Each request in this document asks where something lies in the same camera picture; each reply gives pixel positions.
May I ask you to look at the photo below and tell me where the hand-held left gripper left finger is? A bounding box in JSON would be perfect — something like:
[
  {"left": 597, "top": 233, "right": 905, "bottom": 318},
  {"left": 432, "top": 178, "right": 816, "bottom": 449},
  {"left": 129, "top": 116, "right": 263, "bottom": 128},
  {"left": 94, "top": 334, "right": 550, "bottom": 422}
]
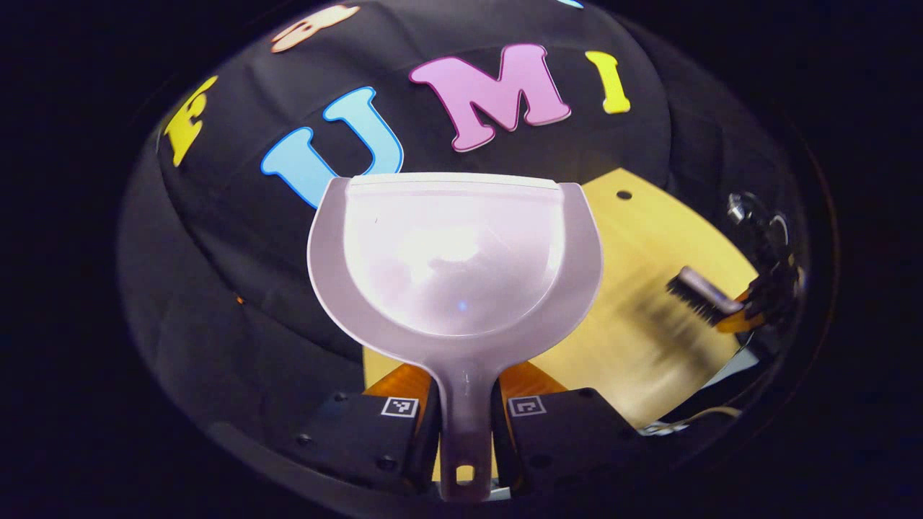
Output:
[{"left": 292, "top": 363, "right": 442, "bottom": 498}]

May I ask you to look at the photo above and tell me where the wooden desktop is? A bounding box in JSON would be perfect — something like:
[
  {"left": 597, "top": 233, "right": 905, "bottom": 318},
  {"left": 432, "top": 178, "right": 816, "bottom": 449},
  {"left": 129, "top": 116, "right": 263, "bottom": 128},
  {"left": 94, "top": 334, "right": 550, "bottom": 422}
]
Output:
[{"left": 361, "top": 167, "right": 761, "bottom": 484}]

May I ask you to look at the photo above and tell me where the small pale pink broom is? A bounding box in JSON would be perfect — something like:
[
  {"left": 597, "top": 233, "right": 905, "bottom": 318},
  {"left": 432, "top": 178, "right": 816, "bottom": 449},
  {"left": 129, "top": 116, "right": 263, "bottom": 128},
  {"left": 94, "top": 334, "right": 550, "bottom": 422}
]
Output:
[{"left": 665, "top": 265, "right": 745, "bottom": 329}]

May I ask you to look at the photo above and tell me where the pale pink dustpan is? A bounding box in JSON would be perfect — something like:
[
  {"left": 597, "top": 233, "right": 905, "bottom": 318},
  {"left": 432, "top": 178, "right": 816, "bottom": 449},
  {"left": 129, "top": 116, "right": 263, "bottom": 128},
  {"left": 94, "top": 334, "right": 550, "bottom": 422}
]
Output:
[{"left": 306, "top": 172, "right": 604, "bottom": 503}]

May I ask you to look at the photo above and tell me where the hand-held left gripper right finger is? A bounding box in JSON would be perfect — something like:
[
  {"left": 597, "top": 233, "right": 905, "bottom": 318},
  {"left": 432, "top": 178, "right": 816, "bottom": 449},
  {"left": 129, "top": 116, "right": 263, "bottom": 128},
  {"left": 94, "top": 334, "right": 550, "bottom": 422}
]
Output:
[{"left": 490, "top": 360, "right": 646, "bottom": 498}]

